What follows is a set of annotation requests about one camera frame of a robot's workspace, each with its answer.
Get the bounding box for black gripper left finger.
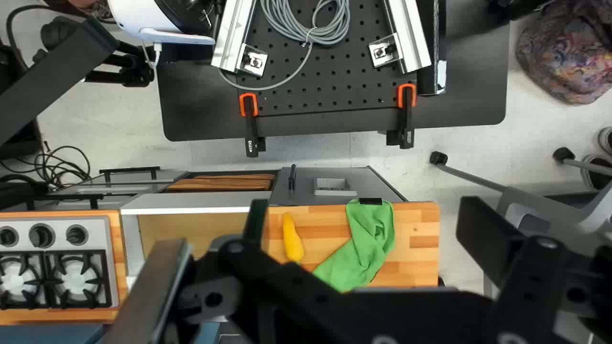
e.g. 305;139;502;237
102;196;314;344

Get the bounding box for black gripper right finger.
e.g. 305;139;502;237
458;194;612;344

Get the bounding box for green towel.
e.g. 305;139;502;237
312;196;398;294

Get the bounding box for gray office chair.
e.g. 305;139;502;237
427;124;612;240

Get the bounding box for wooden stove counter board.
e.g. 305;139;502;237
0;208;131;326

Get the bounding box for wooden top gray cabinet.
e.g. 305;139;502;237
265;164;444;292

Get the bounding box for white toy sink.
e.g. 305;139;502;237
119;168;284;282

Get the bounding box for silver toy stove cooktop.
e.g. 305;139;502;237
0;215;119;311

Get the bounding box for yellow corn toy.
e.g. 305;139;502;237
280;212;309;263

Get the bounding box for blue plastic bin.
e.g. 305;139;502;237
0;321;108;344

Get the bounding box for black perforated board table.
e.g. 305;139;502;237
156;0;513;143

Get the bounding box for colorful patterned cloth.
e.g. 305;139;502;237
515;0;612;107

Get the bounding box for black bar handle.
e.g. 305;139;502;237
98;164;163;185

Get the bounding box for black clamp orange handle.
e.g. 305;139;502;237
238;89;268;158
385;82;419;151

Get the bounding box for black floor cables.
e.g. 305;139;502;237
0;141;94;200

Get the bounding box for aluminum rail with bracket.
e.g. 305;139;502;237
209;0;270;78
368;0;437;74

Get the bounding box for black metal frame beam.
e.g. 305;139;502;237
0;17;121;147

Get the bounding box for gray coiled cable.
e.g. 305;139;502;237
217;0;354;93

